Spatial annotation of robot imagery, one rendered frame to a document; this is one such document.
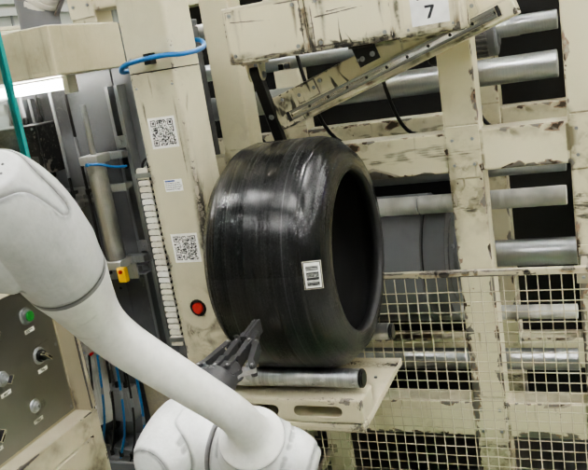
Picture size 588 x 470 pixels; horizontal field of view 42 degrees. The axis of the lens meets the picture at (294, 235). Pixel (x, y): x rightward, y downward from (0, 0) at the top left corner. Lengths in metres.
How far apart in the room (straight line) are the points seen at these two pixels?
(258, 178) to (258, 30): 0.48
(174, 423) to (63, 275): 0.47
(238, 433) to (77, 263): 0.40
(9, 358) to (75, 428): 0.24
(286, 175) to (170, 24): 0.46
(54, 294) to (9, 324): 0.90
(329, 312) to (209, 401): 0.62
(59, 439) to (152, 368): 0.83
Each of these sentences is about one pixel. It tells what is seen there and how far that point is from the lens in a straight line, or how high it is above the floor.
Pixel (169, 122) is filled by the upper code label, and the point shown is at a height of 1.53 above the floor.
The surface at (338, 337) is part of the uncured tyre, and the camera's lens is 1.69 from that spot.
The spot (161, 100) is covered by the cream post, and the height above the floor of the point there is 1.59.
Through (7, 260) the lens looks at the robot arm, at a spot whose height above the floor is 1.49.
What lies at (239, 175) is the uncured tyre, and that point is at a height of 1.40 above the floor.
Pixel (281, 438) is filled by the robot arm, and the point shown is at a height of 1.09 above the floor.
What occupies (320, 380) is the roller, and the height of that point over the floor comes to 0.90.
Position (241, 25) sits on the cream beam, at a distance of 2.03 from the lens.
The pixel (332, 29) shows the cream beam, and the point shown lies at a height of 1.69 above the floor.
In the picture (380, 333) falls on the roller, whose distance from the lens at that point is 2.02.
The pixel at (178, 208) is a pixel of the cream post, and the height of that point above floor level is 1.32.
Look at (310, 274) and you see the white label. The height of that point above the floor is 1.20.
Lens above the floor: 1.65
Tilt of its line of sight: 13 degrees down
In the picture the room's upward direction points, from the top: 9 degrees counter-clockwise
